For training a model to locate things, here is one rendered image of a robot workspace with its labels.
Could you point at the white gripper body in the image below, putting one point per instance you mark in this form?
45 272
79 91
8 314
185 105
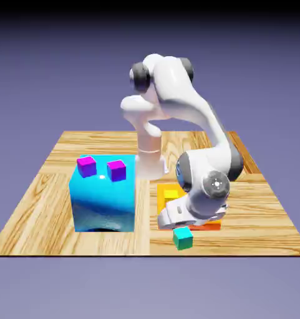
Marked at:
173 214

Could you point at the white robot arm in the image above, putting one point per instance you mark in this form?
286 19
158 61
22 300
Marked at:
179 94

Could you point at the small yellow cube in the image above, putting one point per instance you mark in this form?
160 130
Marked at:
171 194

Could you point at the small teal cube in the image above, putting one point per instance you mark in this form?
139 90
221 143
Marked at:
182 238

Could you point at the small magenta cube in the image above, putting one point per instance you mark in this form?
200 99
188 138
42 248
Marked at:
117 170
86 166

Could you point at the large orange box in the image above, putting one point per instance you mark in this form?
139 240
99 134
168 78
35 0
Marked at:
162 199

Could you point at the large blue box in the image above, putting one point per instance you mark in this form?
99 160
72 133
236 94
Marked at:
103 197

